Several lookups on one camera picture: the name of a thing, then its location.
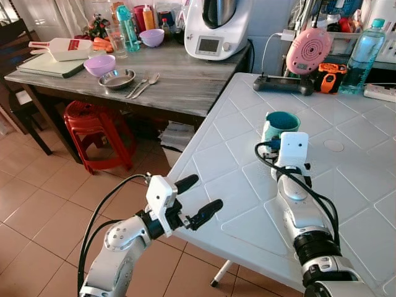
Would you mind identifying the orange squeeze bottle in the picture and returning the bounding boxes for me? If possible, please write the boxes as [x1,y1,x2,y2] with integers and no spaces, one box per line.
[142,4,156,32]

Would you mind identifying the white charger cable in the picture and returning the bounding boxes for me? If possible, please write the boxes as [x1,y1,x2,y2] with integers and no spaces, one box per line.
[259,29,296,75]

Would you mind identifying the teal mug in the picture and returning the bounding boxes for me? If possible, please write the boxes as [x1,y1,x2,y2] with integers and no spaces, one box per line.
[260,111,301,147]

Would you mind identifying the white power strip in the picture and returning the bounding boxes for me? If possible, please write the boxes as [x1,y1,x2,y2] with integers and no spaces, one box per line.
[363,83,396,103]

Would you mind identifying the clear drinking glass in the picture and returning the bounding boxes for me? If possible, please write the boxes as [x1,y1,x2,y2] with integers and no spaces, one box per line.
[105,24,128,60]

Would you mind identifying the red plastic stool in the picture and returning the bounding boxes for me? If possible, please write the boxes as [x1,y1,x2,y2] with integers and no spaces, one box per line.
[63,100,137,175]

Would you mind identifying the orange carrots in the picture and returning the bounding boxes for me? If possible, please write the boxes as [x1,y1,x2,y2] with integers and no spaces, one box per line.
[92,37,116,54]

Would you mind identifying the metal fork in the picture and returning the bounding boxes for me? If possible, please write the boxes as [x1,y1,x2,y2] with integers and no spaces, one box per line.
[126,72,150,99]

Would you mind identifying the metal spoon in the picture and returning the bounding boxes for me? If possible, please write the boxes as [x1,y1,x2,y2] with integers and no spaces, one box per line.
[132,72,161,100]

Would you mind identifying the pink round device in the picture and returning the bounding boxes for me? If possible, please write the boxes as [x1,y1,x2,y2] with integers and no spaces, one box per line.
[285,27,334,77]

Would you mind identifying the white kitchen machine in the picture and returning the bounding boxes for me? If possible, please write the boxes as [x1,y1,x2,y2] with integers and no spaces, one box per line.
[183,0,252,61]

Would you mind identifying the dark wooden chair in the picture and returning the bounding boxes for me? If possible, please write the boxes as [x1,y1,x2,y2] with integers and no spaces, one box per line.
[0,18,54,156]

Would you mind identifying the orange and black device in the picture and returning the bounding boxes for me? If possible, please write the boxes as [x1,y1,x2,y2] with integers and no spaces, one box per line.
[318,62,348,95]

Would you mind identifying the pink tumbler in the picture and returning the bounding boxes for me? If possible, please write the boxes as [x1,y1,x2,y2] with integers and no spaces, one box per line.
[132,6,145,33]

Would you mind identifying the black handheld controller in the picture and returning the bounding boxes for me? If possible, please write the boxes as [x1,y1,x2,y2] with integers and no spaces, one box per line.
[253,74,315,97]

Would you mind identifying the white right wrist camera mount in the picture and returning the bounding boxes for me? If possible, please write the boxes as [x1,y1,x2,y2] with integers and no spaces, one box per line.
[276,131,309,174]

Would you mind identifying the pale green cutting board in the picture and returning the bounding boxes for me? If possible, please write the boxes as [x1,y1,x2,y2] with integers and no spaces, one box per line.
[17,52,88,79]

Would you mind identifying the clear blue plastic bottle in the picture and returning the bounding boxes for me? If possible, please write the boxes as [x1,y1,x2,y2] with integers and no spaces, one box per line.
[338,18,386,95]

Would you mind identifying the purple plastic bowl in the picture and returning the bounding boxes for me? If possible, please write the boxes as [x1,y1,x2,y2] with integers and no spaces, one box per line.
[139,28,166,48]
[83,54,117,77]

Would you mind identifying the white paper stack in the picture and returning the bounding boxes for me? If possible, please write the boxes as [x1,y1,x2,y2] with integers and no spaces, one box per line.
[159,121,196,168]

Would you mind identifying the teal water bottle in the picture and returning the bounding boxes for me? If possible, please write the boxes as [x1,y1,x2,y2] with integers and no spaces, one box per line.
[116,4,142,53]

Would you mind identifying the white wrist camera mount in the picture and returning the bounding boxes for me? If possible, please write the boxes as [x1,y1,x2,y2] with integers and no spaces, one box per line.
[276,131,309,174]
[145,175,181,236]

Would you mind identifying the round metal plate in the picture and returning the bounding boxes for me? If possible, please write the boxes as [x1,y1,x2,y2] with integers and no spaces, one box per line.
[97,68,136,91]

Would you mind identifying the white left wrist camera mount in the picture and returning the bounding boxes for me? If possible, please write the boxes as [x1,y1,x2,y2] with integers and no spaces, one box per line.
[145,175,181,236]

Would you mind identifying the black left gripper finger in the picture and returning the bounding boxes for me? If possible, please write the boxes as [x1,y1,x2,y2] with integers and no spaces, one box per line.
[174,174,200,195]
[187,199,224,231]

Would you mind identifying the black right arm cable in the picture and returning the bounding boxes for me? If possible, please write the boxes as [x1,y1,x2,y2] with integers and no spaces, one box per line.
[254,141,340,243]

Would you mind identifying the small potted plant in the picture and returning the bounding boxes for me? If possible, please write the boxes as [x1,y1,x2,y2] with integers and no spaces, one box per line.
[86,15,111,40]

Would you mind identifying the white table leg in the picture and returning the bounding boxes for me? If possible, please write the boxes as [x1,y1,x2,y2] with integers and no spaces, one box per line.
[210,259,233,288]

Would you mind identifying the white curtain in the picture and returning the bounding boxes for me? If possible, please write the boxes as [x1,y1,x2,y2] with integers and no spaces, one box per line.
[12,0,95,39]

